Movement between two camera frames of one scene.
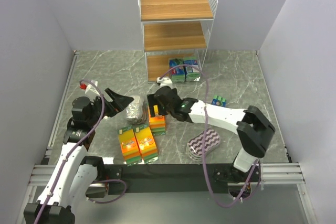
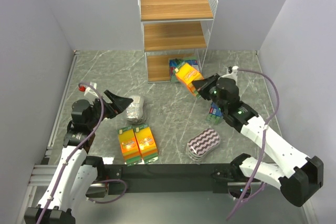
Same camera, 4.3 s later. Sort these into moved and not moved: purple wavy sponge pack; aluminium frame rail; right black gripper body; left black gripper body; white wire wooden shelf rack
Moved: right black gripper body
Not moved: aluminium frame rail; purple wavy sponge pack; left black gripper body; white wire wooden shelf rack
